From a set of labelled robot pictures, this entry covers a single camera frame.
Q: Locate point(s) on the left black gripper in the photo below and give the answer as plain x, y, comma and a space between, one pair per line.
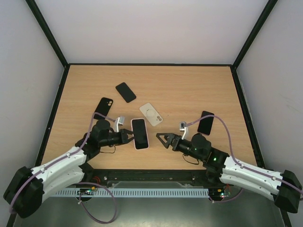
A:
123, 136

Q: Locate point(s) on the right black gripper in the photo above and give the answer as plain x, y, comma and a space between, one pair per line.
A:
175, 141

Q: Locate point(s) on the black smartphone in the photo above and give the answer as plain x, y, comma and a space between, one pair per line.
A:
140, 132

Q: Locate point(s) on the pink phone case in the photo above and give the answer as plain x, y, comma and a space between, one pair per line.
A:
135, 144

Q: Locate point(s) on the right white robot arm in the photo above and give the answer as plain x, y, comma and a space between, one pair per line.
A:
283, 189

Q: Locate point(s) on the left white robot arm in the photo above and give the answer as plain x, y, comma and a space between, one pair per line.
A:
30, 187

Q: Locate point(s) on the beige phone case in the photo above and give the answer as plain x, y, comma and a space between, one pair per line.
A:
150, 113

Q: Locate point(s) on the black phone case with cutout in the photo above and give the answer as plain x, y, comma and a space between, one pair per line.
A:
103, 108

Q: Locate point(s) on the black phone face down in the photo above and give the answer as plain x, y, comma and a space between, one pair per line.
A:
126, 93

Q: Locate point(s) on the dark red smartphone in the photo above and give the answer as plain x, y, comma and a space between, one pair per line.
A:
205, 125

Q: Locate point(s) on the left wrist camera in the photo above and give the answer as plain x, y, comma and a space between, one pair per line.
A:
119, 121

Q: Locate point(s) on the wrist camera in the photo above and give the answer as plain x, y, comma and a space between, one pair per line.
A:
119, 121
183, 127

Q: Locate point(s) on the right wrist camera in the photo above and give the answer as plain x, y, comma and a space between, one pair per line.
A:
183, 127

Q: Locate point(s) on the white slotted cable duct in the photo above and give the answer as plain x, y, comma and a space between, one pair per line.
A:
134, 193

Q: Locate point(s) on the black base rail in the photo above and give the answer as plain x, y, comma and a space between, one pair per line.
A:
151, 176

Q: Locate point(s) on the black metal frame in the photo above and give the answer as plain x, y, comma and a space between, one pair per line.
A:
233, 67

